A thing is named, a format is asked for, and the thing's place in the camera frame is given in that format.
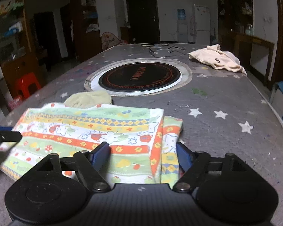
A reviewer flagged green patterned children's jacket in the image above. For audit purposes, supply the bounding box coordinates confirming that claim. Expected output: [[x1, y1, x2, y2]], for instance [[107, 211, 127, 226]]
[[0, 103, 182, 186]]

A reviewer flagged pink children's folding tent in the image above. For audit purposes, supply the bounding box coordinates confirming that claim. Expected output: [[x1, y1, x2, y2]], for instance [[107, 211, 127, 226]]
[[101, 32, 128, 51]]

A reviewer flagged red plastic stool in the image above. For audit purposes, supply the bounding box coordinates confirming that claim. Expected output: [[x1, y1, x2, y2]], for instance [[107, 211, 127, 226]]
[[15, 73, 42, 99]]

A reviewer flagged round black induction cooktop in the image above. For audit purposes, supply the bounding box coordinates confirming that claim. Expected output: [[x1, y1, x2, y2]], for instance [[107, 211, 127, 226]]
[[84, 58, 193, 97]]

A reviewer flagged cream garment with number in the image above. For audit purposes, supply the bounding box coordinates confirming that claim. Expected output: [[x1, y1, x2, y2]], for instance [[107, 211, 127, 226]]
[[189, 44, 247, 76]]

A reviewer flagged dark wooden left cabinet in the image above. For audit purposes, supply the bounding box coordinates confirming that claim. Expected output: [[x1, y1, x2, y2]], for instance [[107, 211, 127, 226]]
[[78, 0, 102, 61]]

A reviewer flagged wooden side table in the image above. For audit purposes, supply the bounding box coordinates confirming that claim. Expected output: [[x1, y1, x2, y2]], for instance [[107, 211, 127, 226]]
[[218, 30, 275, 88]]

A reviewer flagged dark flat bar on table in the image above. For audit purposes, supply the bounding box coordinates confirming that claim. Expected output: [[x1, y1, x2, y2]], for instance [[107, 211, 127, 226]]
[[141, 43, 169, 47]]

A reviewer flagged white water dispenser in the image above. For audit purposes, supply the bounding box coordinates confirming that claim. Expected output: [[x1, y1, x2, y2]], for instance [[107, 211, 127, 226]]
[[177, 9, 188, 43]]

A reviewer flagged teal glass jar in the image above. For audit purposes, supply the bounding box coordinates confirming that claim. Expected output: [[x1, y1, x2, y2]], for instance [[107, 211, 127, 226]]
[[245, 24, 253, 35]]

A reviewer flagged white refrigerator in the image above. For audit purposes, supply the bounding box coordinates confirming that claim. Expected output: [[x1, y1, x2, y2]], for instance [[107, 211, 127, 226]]
[[194, 5, 211, 45]]

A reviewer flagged dark wooden entrance door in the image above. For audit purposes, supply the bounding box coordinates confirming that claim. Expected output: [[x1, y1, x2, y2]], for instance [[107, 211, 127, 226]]
[[126, 0, 160, 43]]

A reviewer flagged dark wooden display shelf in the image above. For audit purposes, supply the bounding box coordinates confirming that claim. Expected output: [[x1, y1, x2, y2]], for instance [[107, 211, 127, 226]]
[[217, 0, 254, 33]]

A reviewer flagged black wire hanger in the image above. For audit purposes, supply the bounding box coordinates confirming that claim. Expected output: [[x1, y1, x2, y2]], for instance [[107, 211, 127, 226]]
[[148, 46, 185, 58]]

